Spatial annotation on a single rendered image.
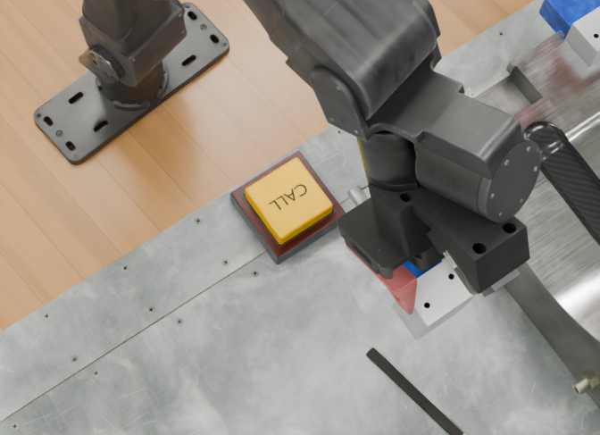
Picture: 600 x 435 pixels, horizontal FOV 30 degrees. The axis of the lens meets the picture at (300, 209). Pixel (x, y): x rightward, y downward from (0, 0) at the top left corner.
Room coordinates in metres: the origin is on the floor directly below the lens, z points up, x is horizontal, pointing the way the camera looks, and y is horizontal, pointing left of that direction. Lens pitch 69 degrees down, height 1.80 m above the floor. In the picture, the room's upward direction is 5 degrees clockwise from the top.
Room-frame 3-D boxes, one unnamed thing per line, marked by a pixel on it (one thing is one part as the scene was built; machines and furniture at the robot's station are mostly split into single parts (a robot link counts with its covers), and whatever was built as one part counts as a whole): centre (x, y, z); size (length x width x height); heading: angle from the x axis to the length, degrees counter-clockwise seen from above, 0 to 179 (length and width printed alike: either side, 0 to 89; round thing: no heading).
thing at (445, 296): (0.30, -0.08, 0.94); 0.13 x 0.05 x 0.05; 39
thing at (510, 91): (0.48, -0.18, 0.87); 0.05 x 0.05 x 0.04; 40
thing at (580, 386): (0.23, -0.26, 0.84); 0.02 x 0.01 x 0.02; 130
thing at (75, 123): (0.50, 0.18, 0.84); 0.20 x 0.07 x 0.08; 136
